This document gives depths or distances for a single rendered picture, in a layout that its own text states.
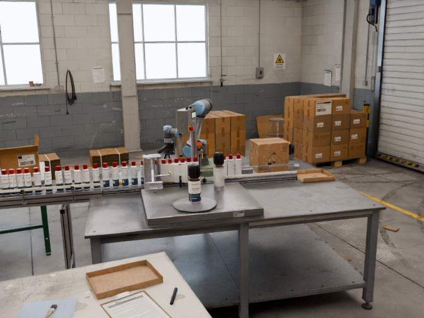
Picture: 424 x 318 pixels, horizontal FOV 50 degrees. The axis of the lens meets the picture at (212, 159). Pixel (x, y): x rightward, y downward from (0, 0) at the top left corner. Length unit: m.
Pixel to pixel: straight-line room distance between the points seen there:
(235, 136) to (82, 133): 3.13
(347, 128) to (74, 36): 5.10
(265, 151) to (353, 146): 3.97
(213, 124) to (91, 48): 2.97
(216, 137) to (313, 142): 1.55
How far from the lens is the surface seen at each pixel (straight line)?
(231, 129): 7.42
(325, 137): 7.54
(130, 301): 2.28
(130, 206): 3.44
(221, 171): 3.51
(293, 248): 4.18
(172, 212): 3.11
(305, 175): 4.20
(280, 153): 4.18
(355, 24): 9.08
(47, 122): 8.99
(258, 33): 10.06
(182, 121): 3.71
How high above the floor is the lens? 1.95
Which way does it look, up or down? 14 degrees down
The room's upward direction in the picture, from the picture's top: 1 degrees counter-clockwise
